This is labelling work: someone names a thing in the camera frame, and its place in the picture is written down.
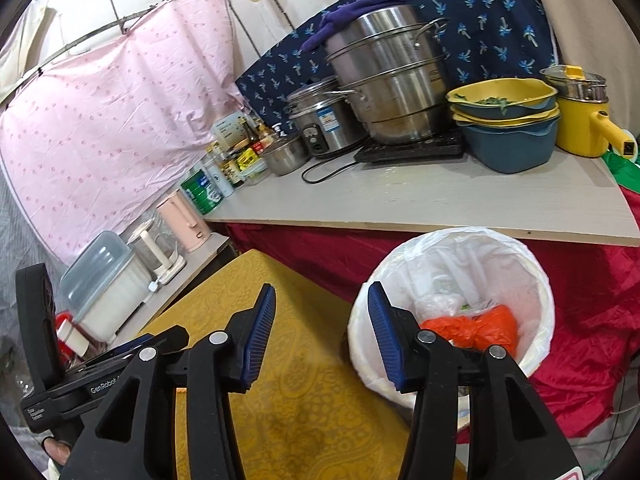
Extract pink white paper cup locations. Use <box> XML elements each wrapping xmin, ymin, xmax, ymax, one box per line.
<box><xmin>55</xmin><ymin>312</ymin><xmax>90</xmax><ymax>360</ymax></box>

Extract orange plastic bag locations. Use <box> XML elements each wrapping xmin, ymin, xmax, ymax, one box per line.
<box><xmin>420</xmin><ymin>304</ymin><xmax>518</xmax><ymax>358</ymax></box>

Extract white lined trash bin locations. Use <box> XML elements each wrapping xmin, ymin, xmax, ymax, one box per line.
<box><xmin>347</xmin><ymin>228</ymin><xmax>555</xmax><ymax>411</ymax></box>

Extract person's hand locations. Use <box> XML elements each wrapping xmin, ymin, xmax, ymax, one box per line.
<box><xmin>41</xmin><ymin>437</ymin><xmax>72</xmax><ymax>466</ymax></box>

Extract white box with blue lid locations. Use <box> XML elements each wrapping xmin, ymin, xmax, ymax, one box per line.
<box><xmin>60</xmin><ymin>231</ymin><xmax>154</xmax><ymax>344</ymax></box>

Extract red cloth skirt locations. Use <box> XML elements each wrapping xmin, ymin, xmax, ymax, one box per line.
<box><xmin>217</xmin><ymin>190</ymin><xmax>639</xmax><ymax>437</ymax></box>

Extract white glass electric kettle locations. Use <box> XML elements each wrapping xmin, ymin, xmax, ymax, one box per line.
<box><xmin>127</xmin><ymin>218</ymin><xmax>186</xmax><ymax>285</ymax></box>

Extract yellow paisley tablecloth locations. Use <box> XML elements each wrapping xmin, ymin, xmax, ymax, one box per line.
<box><xmin>144</xmin><ymin>250</ymin><xmax>409</xmax><ymax>479</ymax></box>

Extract pink electric kettle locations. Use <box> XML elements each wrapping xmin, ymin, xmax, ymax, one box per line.
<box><xmin>156</xmin><ymin>190</ymin><xmax>212</xmax><ymax>252</ymax></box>

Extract green tin can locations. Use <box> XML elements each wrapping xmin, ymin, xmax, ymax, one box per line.
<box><xmin>180</xmin><ymin>169</ymin><xmax>224</xmax><ymax>216</ymax></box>

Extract pink dotted curtain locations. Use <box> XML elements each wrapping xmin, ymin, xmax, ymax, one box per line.
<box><xmin>1</xmin><ymin>0</ymin><xmax>244</xmax><ymax>263</ymax></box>

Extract white thermos bottle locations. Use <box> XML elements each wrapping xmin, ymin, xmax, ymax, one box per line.
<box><xmin>203</xmin><ymin>160</ymin><xmax>234</xmax><ymax>198</ymax></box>

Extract dark soy sauce bottle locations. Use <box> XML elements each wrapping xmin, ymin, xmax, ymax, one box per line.
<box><xmin>220</xmin><ymin>154</ymin><xmax>245</xmax><ymax>188</ymax></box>

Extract black induction cooker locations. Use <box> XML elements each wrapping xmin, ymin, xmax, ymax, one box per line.
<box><xmin>354</xmin><ymin>133</ymin><xmax>466</xmax><ymax>165</ymax></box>

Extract yellow label package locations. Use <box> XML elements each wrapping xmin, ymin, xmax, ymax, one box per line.
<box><xmin>235</xmin><ymin>148</ymin><xmax>259</xmax><ymax>171</ymax></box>

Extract yellow blue stacked basins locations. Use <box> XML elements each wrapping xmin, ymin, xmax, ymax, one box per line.
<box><xmin>446</xmin><ymin>78</ymin><xmax>561</xmax><ymax>174</ymax></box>

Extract white carton box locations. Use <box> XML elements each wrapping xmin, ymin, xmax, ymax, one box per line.
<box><xmin>212</xmin><ymin>112</ymin><xmax>246</xmax><ymax>151</ymax></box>

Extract small steel pot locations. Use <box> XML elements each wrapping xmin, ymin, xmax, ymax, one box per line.
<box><xmin>262</xmin><ymin>134</ymin><xmax>311</xmax><ymax>177</ymax></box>

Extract silver rice cooker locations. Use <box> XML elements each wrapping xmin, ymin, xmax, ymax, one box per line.
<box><xmin>286</xmin><ymin>76</ymin><xmax>368</xmax><ymax>159</ymax></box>

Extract large steel steamer pot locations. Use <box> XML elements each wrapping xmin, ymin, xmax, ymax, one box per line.
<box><xmin>324</xmin><ymin>4</ymin><xmax>450</xmax><ymax>144</ymax></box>

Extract navy floral cloth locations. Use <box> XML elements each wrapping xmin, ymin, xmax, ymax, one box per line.
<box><xmin>236</xmin><ymin>0</ymin><xmax>558</xmax><ymax>132</ymax></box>

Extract beige curtain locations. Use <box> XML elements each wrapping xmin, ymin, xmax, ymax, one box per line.
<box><xmin>540</xmin><ymin>0</ymin><xmax>639</xmax><ymax>134</ymax></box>

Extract purple cloth on steamer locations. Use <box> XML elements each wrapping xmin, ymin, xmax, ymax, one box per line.
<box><xmin>300</xmin><ymin>0</ymin><xmax>413</xmax><ymax>53</ymax></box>

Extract yellow saucepan with handle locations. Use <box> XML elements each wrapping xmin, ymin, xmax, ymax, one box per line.
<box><xmin>540</xmin><ymin>65</ymin><xmax>638</xmax><ymax>160</ymax></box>

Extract black power cable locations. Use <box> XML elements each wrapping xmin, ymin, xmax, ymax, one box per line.
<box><xmin>300</xmin><ymin>152</ymin><xmax>362</xmax><ymax>186</ymax></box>

